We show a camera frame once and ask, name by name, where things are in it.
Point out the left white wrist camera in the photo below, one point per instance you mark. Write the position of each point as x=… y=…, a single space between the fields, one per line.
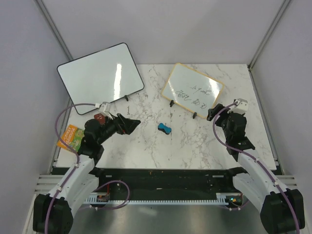
x=104 y=109

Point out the blue black whiteboard eraser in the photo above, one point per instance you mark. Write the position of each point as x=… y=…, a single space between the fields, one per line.
x=165 y=129

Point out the small yellow-framed whiteboard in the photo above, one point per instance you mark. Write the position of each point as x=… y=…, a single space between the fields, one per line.
x=192 y=89

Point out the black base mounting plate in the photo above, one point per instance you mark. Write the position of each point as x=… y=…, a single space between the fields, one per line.
x=172 y=182

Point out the orange children's book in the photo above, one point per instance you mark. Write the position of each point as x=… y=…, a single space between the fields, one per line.
x=73 y=137

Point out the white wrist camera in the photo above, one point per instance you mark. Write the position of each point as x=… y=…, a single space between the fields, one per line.
x=240 y=106
x=104 y=109

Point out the white slotted cable duct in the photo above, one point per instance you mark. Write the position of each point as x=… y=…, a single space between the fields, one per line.
x=94 y=199

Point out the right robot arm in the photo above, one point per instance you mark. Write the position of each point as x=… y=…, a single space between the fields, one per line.
x=281 y=209

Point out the large black-framed whiteboard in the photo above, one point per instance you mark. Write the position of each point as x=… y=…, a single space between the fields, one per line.
x=103 y=76

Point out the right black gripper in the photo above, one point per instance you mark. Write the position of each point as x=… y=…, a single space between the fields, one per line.
x=212 y=112

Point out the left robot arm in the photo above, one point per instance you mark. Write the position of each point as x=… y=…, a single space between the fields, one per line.
x=54 y=212

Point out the brown red cube block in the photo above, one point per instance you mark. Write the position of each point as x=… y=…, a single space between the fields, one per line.
x=100 y=118

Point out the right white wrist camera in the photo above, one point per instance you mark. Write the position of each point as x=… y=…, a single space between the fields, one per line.
x=240 y=106

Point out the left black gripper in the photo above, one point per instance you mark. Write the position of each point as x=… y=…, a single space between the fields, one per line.
x=123 y=126

